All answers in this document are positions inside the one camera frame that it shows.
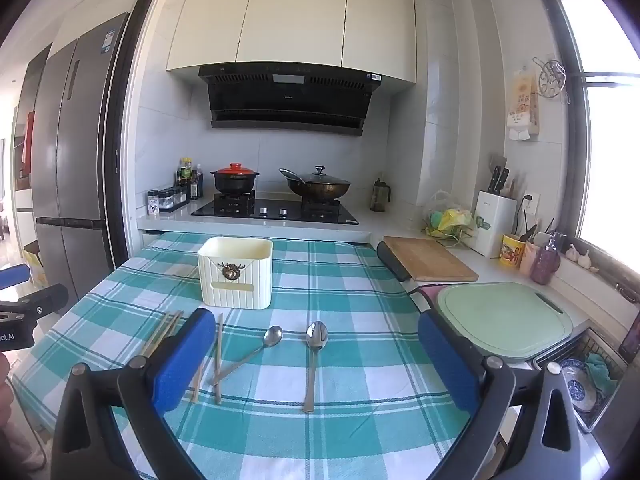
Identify cream utensil holder box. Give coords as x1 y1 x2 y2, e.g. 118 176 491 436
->
198 236 273 310

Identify sauce bottles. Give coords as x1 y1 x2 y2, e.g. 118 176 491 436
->
175 157 204 200

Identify plastic bag with items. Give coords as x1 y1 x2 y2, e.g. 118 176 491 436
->
423 191 490 247

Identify wooden cutting board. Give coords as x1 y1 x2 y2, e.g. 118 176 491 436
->
382 236 478 283

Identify yellow cup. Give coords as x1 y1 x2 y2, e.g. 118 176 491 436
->
499 234 525 269

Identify purple soap dispenser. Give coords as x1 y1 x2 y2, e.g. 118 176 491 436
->
530 232 565 285

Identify black range hood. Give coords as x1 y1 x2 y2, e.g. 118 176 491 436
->
198 62 382 136

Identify small metal spoon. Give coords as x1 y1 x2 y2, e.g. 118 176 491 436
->
212 325 283 386

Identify black gas stove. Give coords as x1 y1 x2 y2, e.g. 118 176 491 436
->
193 192 359 226

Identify black board holder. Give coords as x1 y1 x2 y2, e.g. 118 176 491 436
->
376 242 411 282

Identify person's left hand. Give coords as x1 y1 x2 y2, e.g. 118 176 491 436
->
0 353 14 428

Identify stainless steel refrigerator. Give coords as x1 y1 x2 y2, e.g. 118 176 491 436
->
30 13 128 308

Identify metal wall rack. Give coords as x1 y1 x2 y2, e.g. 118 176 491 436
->
533 56 566 99

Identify black pot red lid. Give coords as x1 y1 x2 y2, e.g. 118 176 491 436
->
212 162 259 194

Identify white spice shaker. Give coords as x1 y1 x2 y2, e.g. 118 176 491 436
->
146 190 160 218

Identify hanging wall bag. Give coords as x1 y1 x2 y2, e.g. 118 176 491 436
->
506 67 539 141

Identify large metal spoon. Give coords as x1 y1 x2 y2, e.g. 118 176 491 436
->
303 321 329 414

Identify teal plaid tablecloth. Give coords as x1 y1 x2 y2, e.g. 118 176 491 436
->
12 233 469 479

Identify green plastic cutting board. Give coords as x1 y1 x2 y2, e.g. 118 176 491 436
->
436 282 574 362

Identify dark wok glass lid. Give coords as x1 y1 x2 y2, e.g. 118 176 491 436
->
279 165 352 202

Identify pink cloth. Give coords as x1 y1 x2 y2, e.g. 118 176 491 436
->
418 285 446 308

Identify white knife block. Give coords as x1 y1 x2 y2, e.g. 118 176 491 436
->
470 156 519 259

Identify spice jar rack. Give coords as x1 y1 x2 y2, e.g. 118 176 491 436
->
157 185 190 212

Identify dark glass kettle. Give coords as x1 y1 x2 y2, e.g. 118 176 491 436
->
370 178 392 212

